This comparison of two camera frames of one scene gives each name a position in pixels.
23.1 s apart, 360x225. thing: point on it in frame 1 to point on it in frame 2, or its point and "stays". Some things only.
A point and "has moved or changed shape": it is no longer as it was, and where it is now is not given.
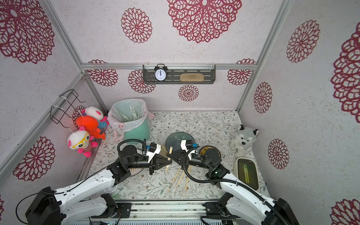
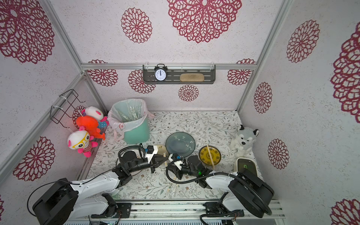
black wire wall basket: [67, 101] stays
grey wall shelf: [175, 71] stays
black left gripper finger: [158, 162] stays
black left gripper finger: [178, 156] to [175, 169]
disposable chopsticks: [167, 167] has moved or changed shape
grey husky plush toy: [242, 143] stays
